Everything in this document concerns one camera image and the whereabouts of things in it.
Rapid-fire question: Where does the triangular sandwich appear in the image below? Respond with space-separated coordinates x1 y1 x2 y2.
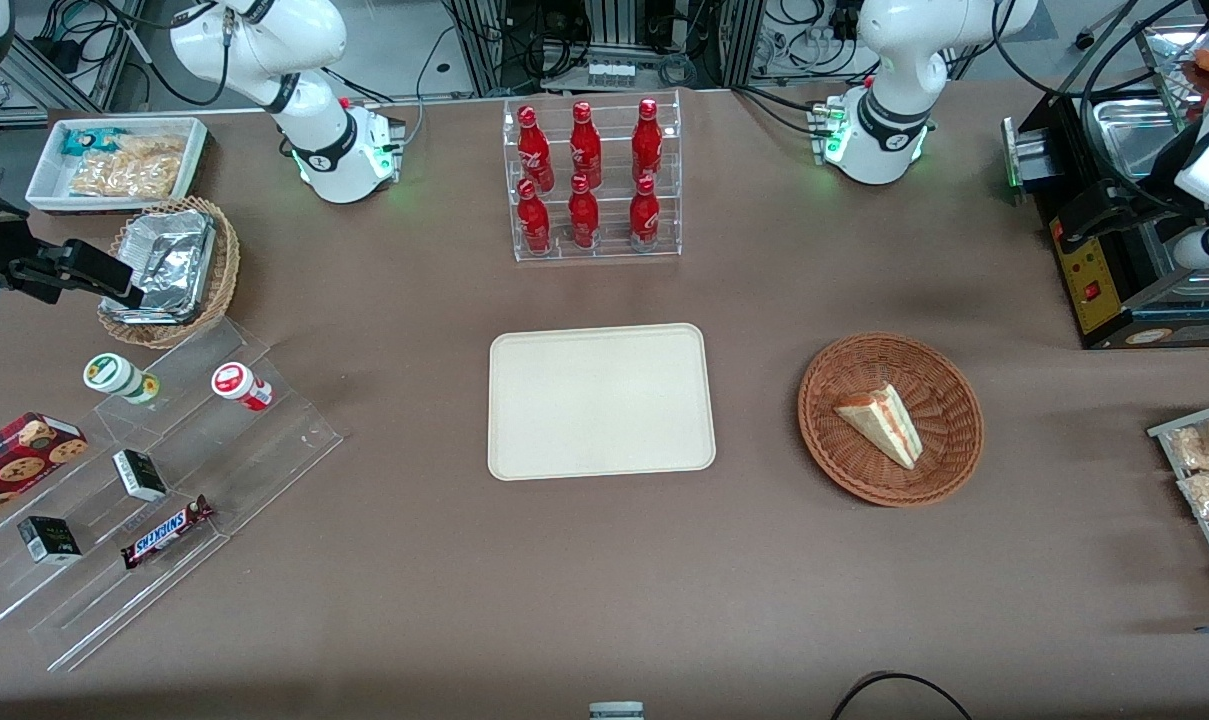
832 383 925 471

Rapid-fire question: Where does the oval tan wicker basket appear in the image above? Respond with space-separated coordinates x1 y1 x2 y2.
97 196 242 350

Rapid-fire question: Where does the round brown wicker basket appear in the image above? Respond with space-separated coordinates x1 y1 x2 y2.
797 332 985 508

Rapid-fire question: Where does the beige plastic tray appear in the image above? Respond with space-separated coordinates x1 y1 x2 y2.
487 322 717 482

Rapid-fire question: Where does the silver foil container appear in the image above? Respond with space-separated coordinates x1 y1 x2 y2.
101 208 217 326

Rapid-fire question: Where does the black machine yellow panel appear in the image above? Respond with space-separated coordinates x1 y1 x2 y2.
1002 90 1209 351

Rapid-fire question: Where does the white rectangular bin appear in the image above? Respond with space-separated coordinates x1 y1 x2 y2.
24 116 210 216

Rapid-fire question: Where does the clear bag of crackers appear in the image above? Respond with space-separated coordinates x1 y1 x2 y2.
69 135 187 199

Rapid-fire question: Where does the green lid white cup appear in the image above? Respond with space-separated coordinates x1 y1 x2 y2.
83 353 161 406

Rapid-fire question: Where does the teal snack packet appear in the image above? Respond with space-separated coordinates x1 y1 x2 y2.
61 127 130 158

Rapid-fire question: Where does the red lid white cup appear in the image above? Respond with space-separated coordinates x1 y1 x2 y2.
211 362 275 412

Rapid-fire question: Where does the red cookie box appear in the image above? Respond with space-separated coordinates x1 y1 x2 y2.
0 411 90 534

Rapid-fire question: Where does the small black box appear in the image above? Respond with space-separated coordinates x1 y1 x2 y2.
17 515 83 566
112 449 169 503

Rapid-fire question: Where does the clear acrylic stepped shelf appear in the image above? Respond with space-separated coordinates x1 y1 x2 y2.
0 318 345 673

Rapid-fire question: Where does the snickers bar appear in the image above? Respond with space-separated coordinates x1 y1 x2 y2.
120 495 215 571

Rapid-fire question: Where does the red cola bottle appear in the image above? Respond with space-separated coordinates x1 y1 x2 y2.
568 173 601 250
569 100 603 189
632 97 664 184
517 105 555 193
629 174 661 251
517 178 553 256

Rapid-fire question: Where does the clear acrylic bottle rack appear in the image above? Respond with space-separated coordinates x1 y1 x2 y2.
502 90 683 263

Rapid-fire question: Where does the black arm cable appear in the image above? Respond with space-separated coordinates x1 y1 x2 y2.
992 0 1205 216

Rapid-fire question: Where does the grey wire snack rack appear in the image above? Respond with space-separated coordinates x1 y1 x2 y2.
1147 397 1209 613

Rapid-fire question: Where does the aluminium frame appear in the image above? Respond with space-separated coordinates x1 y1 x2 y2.
444 0 765 96

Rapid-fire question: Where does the black cable loop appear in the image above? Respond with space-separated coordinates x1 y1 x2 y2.
829 672 975 720

